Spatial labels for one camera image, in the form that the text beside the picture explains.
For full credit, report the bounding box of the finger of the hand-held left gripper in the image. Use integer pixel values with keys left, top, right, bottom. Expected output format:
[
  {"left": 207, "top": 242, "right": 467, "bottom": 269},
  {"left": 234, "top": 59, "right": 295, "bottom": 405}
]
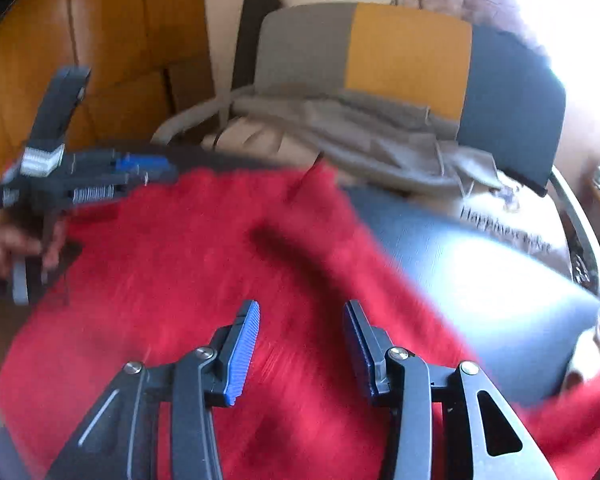
[
  {"left": 70, "top": 181, "right": 148, "bottom": 207},
  {"left": 72, "top": 150, "right": 178, "bottom": 184}
]

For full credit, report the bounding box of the beige knit sweater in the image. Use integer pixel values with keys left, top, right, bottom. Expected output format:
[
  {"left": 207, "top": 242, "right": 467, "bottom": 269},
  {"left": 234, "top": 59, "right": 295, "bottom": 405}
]
[{"left": 562, "top": 305, "right": 600, "bottom": 396}]

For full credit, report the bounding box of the person's left hand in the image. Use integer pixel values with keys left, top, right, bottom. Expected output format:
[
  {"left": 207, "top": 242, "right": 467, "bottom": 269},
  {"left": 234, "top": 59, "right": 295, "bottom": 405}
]
[{"left": 0, "top": 220, "right": 66, "bottom": 286}]

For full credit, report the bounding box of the bright window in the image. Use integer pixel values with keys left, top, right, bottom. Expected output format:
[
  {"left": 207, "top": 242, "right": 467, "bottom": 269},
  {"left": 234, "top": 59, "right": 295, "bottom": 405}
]
[{"left": 505, "top": 0, "right": 600, "bottom": 91}]

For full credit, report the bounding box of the grey cloth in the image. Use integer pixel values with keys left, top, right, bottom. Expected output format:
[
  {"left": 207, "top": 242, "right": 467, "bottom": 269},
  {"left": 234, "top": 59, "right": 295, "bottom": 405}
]
[{"left": 232, "top": 85, "right": 511, "bottom": 196}]

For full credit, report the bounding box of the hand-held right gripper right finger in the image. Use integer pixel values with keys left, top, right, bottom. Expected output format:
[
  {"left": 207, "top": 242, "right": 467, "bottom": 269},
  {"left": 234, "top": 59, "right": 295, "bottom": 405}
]
[{"left": 343, "top": 300, "right": 561, "bottom": 480}]

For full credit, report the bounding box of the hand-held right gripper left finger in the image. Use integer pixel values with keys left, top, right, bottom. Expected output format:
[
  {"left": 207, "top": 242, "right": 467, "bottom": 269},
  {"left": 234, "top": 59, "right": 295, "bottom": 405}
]
[{"left": 55, "top": 300, "right": 261, "bottom": 480}]

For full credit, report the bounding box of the printed pale cushion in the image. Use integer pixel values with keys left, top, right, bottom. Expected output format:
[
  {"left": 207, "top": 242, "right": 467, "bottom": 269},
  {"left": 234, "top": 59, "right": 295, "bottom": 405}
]
[{"left": 215, "top": 115, "right": 576, "bottom": 281}]

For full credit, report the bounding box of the red knit sweater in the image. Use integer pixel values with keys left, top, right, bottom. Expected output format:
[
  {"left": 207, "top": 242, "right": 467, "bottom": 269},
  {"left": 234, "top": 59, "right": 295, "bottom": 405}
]
[{"left": 0, "top": 162, "right": 600, "bottom": 480}]

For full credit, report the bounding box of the black rolled mat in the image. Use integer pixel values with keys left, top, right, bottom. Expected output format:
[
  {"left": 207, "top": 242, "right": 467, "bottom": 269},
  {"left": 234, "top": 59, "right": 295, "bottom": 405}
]
[{"left": 232, "top": 0, "right": 283, "bottom": 93}]

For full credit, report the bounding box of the grey yellow blue armchair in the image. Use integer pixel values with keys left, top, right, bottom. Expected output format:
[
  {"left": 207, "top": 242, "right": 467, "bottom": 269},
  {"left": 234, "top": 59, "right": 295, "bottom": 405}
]
[{"left": 152, "top": 2, "right": 600, "bottom": 296}]

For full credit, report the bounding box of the wooden wardrobe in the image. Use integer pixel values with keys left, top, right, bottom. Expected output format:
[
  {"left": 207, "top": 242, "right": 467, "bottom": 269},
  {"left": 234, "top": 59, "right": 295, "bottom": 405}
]
[{"left": 0, "top": 0, "right": 216, "bottom": 201}]

